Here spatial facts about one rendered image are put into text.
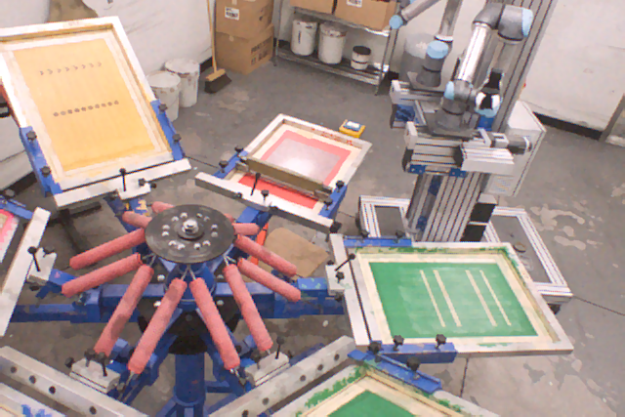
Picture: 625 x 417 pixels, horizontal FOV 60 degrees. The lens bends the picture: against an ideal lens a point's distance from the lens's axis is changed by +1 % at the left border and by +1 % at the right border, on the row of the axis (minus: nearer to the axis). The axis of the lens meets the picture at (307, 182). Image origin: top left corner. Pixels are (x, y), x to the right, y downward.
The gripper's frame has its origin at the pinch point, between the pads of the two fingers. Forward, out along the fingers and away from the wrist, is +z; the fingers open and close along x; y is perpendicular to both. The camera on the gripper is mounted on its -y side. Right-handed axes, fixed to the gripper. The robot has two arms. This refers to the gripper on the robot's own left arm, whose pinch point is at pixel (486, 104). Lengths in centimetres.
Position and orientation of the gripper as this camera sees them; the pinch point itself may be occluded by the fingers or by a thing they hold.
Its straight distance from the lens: 224.0
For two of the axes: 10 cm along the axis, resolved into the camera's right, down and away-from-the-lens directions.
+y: 0.0, 8.3, 5.6
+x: -9.3, -2.1, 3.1
